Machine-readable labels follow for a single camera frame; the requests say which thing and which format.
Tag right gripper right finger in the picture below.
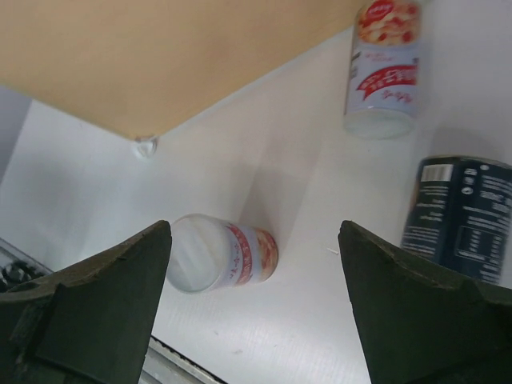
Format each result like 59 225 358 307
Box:
338 221 511 383

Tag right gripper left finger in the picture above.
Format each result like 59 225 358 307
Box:
0 218 173 384

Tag dark navy cylindrical can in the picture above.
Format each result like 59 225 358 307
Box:
401 156 511 284

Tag red white can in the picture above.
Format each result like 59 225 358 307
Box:
166 214 278 294
344 0 422 139

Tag wooden cube counter box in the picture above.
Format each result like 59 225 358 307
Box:
1 1 361 158

